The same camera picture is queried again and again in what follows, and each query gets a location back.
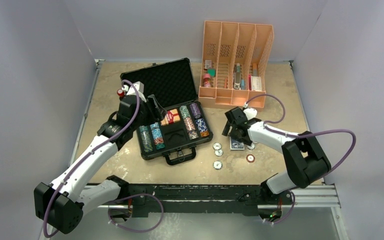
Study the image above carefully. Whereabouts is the black aluminium base frame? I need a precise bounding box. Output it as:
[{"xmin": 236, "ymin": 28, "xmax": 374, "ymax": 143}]
[{"xmin": 98, "ymin": 183, "xmax": 340, "ymax": 221}]

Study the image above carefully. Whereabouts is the black poker case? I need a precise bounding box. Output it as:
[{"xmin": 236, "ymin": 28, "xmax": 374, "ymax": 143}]
[{"xmin": 120, "ymin": 58, "xmax": 214, "ymax": 166}]

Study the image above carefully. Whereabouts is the orange desk organizer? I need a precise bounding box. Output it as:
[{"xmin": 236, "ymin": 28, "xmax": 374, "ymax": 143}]
[{"xmin": 198, "ymin": 20, "xmax": 275, "ymax": 109}]

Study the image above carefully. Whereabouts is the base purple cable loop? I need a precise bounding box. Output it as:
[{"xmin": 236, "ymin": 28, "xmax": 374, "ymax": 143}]
[{"xmin": 107, "ymin": 192, "xmax": 166, "ymax": 233}]

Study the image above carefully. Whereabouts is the blue red green chip row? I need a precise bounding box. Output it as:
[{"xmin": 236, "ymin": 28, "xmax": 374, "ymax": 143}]
[{"xmin": 151, "ymin": 128, "xmax": 166, "ymax": 150}]

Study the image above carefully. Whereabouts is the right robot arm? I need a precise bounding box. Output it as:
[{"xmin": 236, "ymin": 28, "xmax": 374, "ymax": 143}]
[{"xmin": 222, "ymin": 107, "xmax": 332, "ymax": 204}]

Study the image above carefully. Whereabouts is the red white poker chip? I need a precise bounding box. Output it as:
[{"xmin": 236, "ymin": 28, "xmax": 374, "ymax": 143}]
[{"xmin": 246, "ymin": 154, "xmax": 256, "ymax": 163}]

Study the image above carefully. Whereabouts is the green white chip row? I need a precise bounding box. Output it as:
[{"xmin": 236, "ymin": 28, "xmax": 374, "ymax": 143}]
[{"xmin": 179, "ymin": 105, "xmax": 191, "ymax": 120}]

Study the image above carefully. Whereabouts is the navy orange chip row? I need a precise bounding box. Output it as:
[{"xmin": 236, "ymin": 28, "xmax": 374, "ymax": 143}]
[{"xmin": 195, "ymin": 118, "xmax": 210, "ymax": 137}]

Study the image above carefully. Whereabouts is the purple chip row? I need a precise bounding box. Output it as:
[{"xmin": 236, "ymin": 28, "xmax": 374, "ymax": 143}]
[{"xmin": 189, "ymin": 102, "xmax": 202, "ymax": 119}]

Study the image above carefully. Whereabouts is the red black small bottle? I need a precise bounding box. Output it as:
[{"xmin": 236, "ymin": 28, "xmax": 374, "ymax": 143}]
[{"xmin": 116, "ymin": 89, "xmax": 125, "ymax": 98}]

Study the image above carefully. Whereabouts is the dark green 50 chip stack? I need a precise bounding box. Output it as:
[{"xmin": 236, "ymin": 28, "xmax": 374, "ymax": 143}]
[{"xmin": 139, "ymin": 125, "xmax": 149, "ymax": 138}]

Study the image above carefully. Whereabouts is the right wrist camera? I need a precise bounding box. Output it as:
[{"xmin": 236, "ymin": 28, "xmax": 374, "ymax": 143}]
[{"xmin": 242, "ymin": 105, "xmax": 258, "ymax": 120}]

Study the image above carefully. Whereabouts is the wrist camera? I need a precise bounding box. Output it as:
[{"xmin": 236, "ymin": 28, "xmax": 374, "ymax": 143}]
[
  {"xmin": 122, "ymin": 80, "xmax": 147, "ymax": 102},
  {"xmin": 242, "ymin": 105, "xmax": 258, "ymax": 120}
]

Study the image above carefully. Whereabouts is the blue playing card deck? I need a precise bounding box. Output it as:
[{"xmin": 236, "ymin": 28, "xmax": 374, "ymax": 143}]
[{"xmin": 229, "ymin": 138, "xmax": 245, "ymax": 151}]

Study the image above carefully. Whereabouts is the pink tape roll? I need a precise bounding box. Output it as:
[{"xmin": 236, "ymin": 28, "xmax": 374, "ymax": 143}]
[{"xmin": 202, "ymin": 73, "xmax": 212, "ymax": 88}]

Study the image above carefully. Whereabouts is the white red box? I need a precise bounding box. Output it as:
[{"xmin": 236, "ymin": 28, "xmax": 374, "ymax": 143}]
[{"xmin": 248, "ymin": 75, "xmax": 263, "ymax": 92}]

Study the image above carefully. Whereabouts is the white blue 10 chip stack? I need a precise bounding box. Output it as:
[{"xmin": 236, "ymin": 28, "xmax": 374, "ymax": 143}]
[{"xmin": 149, "ymin": 122, "xmax": 161, "ymax": 132}]

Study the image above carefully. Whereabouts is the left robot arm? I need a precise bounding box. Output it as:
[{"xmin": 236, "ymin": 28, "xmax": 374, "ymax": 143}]
[{"xmin": 33, "ymin": 93, "xmax": 165, "ymax": 238}]

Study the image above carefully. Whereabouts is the red playing card deck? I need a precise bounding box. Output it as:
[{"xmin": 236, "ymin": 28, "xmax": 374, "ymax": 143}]
[{"xmin": 160, "ymin": 108, "xmax": 181, "ymax": 126}]

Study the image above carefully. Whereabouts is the pink brown chip row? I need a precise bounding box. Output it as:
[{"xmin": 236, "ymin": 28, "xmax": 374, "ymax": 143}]
[{"xmin": 183, "ymin": 117, "xmax": 198, "ymax": 140}]

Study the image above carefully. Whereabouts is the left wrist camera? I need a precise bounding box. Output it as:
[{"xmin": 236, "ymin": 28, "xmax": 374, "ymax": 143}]
[{"xmin": 122, "ymin": 80, "xmax": 147, "ymax": 102}]

